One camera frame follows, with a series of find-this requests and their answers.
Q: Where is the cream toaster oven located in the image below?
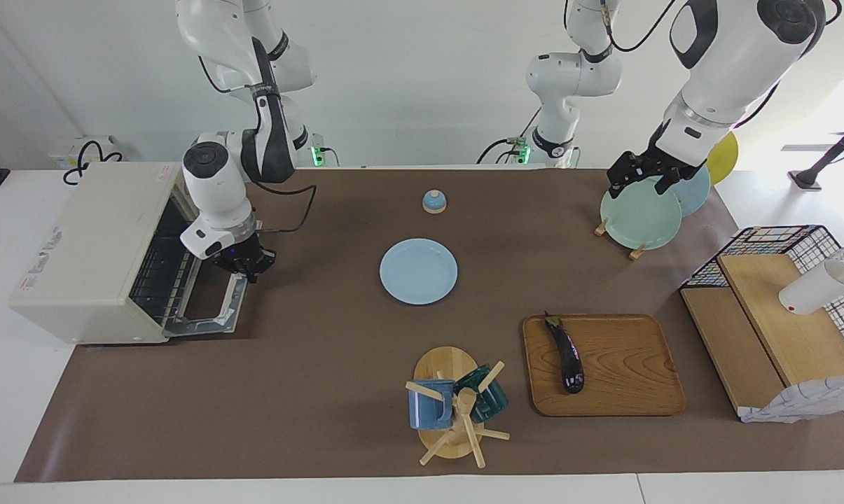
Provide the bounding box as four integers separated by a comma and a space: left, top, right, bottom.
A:
8, 162, 249, 345

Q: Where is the light blue plate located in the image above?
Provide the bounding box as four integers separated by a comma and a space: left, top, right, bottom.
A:
379, 238, 459, 306

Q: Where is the dark purple eggplant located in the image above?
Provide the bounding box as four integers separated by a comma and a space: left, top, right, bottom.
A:
544, 311, 586, 395

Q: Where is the pale blue racked plate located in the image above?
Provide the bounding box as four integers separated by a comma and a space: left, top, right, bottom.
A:
670, 162, 712, 218

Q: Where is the mint green plate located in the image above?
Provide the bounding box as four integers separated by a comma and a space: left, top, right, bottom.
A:
600, 178, 683, 251

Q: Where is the wooden plate rack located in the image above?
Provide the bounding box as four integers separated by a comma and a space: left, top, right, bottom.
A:
594, 218, 646, 262

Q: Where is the yellow plate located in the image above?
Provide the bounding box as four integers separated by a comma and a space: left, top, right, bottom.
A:
705, 131, 740, 186

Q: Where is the brown table mat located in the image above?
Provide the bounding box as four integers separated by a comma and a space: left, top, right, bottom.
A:
14, 168, 844, 484

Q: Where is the black stand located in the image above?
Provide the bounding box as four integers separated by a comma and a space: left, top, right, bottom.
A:
788, 112, 844, 191

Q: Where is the white plastic cup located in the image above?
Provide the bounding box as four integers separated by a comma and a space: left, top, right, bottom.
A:
778, 259, 844, 316

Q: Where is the wooden serving tray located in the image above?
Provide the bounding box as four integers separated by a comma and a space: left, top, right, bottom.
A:
522, 314, 687, 418

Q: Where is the white power strip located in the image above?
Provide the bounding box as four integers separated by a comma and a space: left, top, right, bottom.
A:
47, 135, 121, 169

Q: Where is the wooden mug tree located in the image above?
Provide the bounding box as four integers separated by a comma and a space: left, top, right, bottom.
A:
405, 346, 511, 468

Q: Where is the blue mug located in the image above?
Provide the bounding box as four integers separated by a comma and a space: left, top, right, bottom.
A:
408, 379, 456, 431

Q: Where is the white patterned cloth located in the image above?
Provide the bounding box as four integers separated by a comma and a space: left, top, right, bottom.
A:
738, 376, 844, 424

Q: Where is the teal mug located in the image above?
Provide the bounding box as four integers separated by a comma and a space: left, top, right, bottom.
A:
454, 364, 509, 423

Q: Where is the black wire basket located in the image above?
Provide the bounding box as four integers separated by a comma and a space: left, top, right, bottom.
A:
679, 225, 844, 372

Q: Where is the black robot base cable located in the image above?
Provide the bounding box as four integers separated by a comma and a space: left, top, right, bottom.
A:
478, 138, 527, 165

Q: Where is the wooden wire shelf rack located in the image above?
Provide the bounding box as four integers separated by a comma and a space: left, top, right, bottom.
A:
679, 253, 844, 421

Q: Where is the black power cable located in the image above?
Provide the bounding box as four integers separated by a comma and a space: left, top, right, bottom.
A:
63, 140, 123, 186

